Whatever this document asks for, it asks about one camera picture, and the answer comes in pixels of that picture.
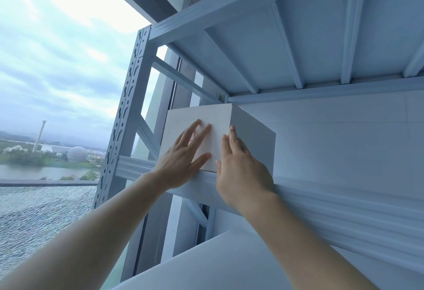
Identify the white dome building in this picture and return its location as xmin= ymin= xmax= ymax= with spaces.
xmin=67 ymin=146 xmax=89 ymax=162

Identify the person's left hand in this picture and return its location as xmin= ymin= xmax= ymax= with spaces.
xmin=150 ymin=119 xmax=212 ymax=192

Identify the person's right forearm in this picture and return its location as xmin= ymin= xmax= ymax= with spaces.
xmin=237 ymin=192 xmax=380 ymax=290

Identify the white metal shelf rack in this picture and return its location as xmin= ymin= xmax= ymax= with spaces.
xmin=93 ymin=0 xmax=424 ymax=290

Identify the tall slender tower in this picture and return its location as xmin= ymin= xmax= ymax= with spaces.
xmin=32 ymin=120 xmax=47 ymax=153

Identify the mesh safety net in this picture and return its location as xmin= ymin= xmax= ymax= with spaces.
xmin=0 ymin=183 xmax=98 ymax=279

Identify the person's left forearm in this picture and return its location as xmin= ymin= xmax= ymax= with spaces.
xmin=0 ymin=171 xmax=173 ymax=290

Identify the small white cardboard box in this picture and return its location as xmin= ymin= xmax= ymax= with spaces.
xmin=159 ymin=103 xmax=276 ymax=178

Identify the large white box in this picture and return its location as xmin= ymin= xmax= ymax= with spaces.
xmin=111 ymin=228 xmax=365 ymax=290

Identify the person's right hand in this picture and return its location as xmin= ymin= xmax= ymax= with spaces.
xmin=215 ymin=125 xmax=276 ymax=215

